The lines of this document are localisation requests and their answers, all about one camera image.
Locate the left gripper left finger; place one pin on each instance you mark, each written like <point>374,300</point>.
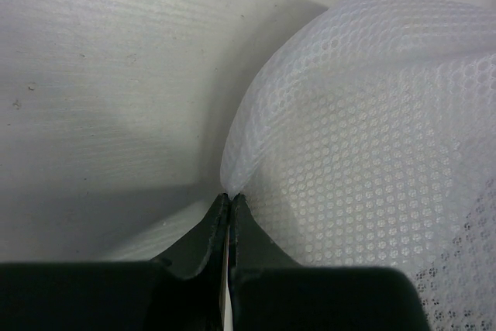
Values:
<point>182,288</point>

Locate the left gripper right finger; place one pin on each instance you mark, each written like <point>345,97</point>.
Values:
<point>271,291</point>

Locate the white mesh laundry bag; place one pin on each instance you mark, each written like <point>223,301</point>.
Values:
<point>369,139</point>

